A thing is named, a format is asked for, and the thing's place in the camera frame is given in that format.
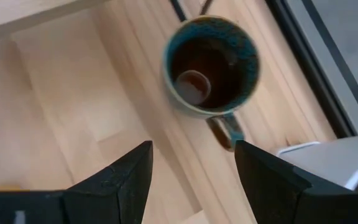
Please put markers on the cactus in white pot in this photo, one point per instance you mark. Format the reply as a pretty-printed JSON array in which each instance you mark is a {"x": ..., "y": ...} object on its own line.
[{"x": 331, "y": 161}]

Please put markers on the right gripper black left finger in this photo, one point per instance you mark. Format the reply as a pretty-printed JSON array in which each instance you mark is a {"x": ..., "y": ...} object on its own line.
[{"x": 120, "y": 193}]

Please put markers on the dark glazed mug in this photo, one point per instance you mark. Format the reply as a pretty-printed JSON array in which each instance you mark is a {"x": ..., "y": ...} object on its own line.
[{"x": 216, "y": 77}]

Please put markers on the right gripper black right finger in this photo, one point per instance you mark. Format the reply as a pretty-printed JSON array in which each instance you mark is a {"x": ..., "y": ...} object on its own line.
[{"x": 266, "y": 186}]

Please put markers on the black aluminium rig frame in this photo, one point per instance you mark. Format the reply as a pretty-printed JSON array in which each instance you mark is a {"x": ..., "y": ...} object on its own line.
[{"x": 308, "y": 62}]

